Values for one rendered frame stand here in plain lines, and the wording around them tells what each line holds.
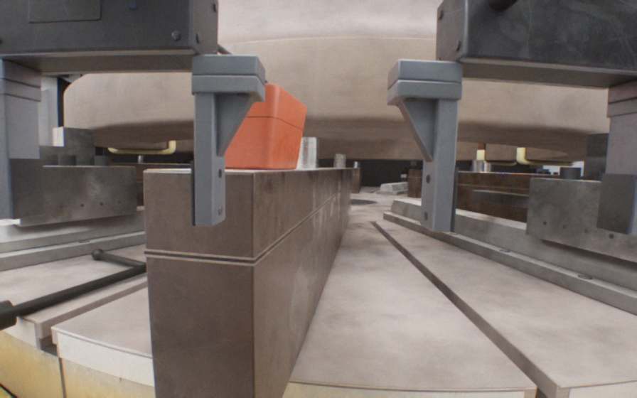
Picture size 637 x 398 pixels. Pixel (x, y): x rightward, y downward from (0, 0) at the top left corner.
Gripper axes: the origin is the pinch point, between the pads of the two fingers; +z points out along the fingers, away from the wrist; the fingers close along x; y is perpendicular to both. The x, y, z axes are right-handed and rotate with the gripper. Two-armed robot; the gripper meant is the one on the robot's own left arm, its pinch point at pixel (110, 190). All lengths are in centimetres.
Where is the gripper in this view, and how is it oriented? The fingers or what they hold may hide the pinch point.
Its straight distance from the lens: 24.8
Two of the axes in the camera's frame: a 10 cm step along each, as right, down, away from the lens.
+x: -10.0, -0.2, 0.0
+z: -0.3, 9.9, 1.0
